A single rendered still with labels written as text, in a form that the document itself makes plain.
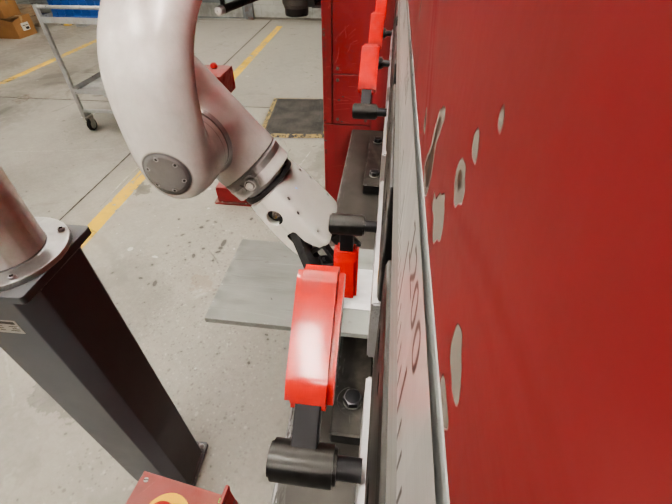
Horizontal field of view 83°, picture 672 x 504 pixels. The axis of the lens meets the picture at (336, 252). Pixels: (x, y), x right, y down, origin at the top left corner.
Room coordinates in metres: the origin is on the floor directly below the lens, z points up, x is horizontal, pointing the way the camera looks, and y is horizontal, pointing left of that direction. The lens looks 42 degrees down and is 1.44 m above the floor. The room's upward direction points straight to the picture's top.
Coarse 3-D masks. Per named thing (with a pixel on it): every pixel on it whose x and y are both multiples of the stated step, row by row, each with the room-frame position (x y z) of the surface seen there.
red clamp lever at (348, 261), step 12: (336, 216) 0.25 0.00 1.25; (348, 216) 0.25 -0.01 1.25; (360, 216) 0.25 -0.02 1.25; (336, 228) 0.25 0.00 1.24; (348, 228) 0.25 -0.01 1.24; (360, 228) 0.25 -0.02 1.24; (372, 228) 0.25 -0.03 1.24; (348, 240) 0.25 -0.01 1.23; (336, 252) 0.25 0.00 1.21; (348, 252) 0.25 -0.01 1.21; (336, 264) 0.25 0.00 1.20; (348, 264) 0.25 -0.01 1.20; (348, 276) 0.25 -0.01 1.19; (348, 288) 0.25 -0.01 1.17
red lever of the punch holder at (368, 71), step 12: (372, 48) 0.51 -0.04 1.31; (360, 60) 0.51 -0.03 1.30; (372, 60) 0.50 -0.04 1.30; (360, 72) 0.49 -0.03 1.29; (372, 72) 0.49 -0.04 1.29; (360, 84) 0.48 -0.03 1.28; (372, 84) 0.48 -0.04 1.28; (360, 108) 0.45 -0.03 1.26; (372, 108) 0.45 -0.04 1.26; (384, 108) 0.46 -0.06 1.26
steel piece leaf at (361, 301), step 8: (360, 272) 0.44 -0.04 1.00; (368, 272) 0.44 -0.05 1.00; (360, 280) 0.42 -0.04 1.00; (368, 280) 0.42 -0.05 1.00; (360, 288) 0.40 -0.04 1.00; (368, 288) 0.40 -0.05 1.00; (360, 296) 0.39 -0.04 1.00; (368, 296) 0.39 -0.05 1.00; (344, 304) 0.37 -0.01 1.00; (352, 304) 0.37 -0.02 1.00; (360, 304) 0.37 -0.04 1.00; (368, 304) 0.37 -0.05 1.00
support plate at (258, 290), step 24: (240, 264) 0.46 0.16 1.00; (264, 264) 0.46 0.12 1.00; (288, 264) 0.46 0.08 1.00; (360, 264) 0.46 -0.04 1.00; (240, 288) 0.40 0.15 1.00; (264, 288) 0.40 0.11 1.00; (288, 288) 0.40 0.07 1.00; (216, 312) 0.36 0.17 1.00; (240, 312) 0.36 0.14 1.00; (264, 312) 0.36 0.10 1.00; (288, 312) 0.36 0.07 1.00; (360, 312) 0.36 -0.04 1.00; (360, 336) 0.32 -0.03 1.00
